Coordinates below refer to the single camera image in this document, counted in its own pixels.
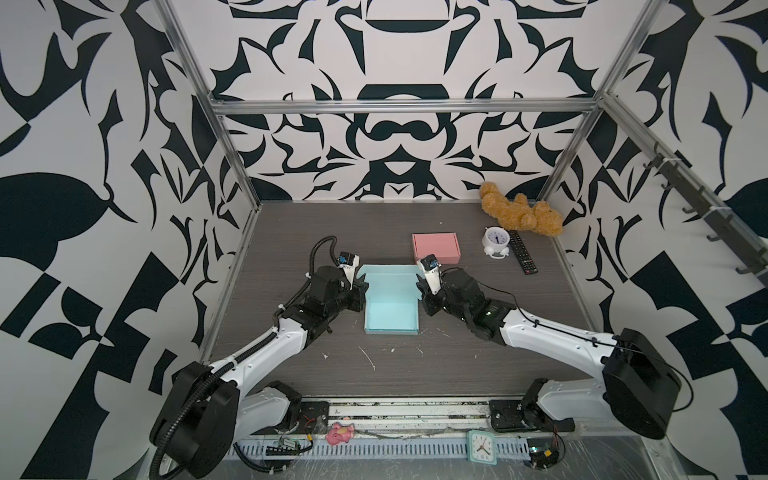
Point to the teal square clock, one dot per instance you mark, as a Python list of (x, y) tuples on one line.
[(481, 447)]

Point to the white alarm clock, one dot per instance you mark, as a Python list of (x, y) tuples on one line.
[(495, 242)]

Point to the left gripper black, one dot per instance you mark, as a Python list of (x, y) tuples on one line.
[(357, 294)]

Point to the small circuit board right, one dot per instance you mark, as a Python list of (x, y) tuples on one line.
[(545, 453)]

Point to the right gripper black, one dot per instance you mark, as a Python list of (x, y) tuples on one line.
[(425, 295)]

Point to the small circuit board left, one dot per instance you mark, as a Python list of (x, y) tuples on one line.
[(292, 448)]

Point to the small circuit board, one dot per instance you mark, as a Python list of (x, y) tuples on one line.
[(545, 453), (292, 448)]

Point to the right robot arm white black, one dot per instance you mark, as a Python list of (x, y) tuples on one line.
[(627, 380)]

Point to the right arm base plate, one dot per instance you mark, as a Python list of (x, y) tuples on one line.
[(507, 415)]

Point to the brown teddy bear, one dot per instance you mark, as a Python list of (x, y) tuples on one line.
[(518, 214)]

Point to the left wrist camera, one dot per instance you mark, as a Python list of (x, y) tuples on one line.
[(349, 263)]

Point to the black remote control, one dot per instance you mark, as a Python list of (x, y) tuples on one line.
[(521, 253)]

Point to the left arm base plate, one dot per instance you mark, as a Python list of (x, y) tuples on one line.
[(298, 418)]

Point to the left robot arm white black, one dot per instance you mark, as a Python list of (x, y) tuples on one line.
[(212, 407)]

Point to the light blue paper box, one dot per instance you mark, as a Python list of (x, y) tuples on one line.
[(392, 299)]

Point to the pink paper box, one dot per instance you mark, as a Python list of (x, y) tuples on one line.
[(444, 246)]

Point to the pink small toy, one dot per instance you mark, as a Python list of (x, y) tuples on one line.
[(340, 434)]

